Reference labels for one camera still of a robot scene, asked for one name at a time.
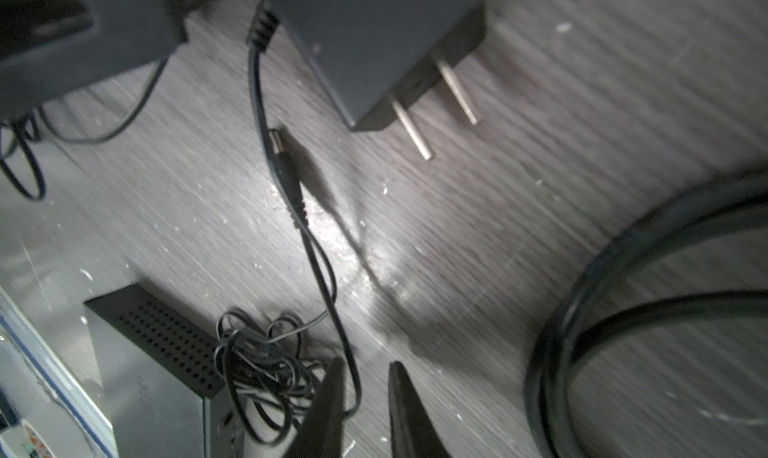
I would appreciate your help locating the black rectangular box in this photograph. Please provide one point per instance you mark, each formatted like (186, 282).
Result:
(163, 396)

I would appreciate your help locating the black power adapter with cable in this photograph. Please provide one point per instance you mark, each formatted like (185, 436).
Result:
(52, 47)

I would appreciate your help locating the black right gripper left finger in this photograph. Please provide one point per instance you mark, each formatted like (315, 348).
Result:
(320, 434)

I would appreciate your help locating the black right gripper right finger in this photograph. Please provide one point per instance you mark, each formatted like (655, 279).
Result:
(412, 431)

